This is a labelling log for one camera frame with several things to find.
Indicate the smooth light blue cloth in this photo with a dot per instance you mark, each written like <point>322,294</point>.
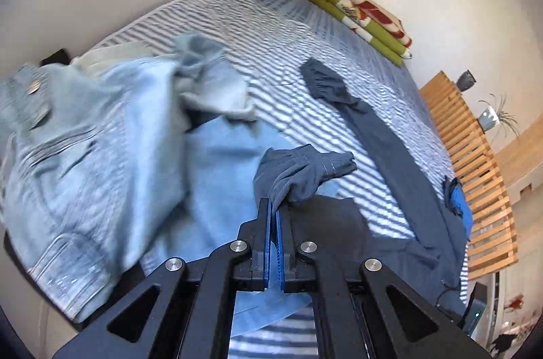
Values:
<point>229,164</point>

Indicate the pale blue denim garment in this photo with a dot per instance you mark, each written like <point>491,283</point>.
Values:
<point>203,58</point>

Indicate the potted spider plant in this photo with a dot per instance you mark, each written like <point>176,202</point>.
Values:
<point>488,117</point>

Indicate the cream white cloth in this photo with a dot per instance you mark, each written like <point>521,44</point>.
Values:
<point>114,51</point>

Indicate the black cloth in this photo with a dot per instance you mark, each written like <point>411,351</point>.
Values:
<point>55,57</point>

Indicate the wooden shelf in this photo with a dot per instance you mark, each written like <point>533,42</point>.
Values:
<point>521,159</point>

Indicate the blue white striped bed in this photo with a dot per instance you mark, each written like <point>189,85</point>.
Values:
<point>297,24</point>

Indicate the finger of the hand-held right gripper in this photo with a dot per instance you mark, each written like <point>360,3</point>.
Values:
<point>461,210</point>

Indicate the light blue denim jeans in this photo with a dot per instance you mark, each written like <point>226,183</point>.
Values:
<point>85,172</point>

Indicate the dark grey pants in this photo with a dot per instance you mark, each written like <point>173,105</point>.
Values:
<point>382,138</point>

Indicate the dark vase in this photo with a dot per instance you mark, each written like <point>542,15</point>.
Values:
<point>465,80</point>

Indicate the folded green floral blanket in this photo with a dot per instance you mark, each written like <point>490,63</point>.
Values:
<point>373,32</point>

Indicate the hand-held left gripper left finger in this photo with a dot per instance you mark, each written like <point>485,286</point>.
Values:
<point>266,248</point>

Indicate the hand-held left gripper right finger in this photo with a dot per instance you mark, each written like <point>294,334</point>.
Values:
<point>280,253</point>

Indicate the wooden slatted headboard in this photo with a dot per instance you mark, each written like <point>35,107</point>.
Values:
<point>475,155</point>

